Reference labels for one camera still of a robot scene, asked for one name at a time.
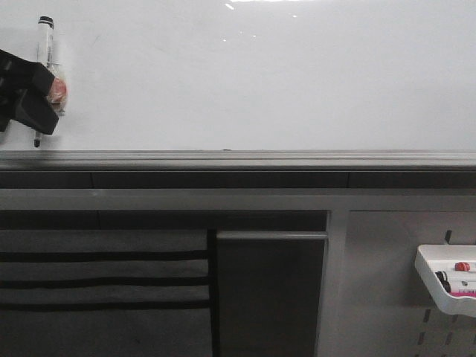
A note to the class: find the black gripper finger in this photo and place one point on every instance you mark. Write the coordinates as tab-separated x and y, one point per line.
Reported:
19	74
35	112

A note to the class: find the grey metal frame beam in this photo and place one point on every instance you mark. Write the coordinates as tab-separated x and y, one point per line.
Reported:
239	199

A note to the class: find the grey striped fabric panel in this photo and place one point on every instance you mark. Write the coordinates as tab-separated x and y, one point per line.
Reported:
107	293

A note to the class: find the grey aluminium whiteboard tray rail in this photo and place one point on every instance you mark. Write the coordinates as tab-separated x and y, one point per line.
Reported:
237	160

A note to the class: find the black capped marker in tray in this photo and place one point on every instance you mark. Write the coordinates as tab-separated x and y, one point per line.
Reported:
457	282

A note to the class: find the white whiteboard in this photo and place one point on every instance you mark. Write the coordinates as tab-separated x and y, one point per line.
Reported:
258	75

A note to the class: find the white whiteboard marker with magnet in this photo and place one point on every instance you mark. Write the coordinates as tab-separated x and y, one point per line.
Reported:
58	93

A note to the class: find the white pegboard panel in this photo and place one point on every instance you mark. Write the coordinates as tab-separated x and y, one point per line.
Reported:
387	310

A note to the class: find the dark grey cabinet panel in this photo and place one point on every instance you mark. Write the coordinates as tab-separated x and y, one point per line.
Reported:
269	292

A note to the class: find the white plastic storage tray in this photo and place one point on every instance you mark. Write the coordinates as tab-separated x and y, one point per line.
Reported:
432	258

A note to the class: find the pink eraser in tray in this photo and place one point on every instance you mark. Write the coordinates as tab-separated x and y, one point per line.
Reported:
464	294

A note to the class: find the red round magnet in tray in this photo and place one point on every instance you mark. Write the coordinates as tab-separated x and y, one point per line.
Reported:
462	266

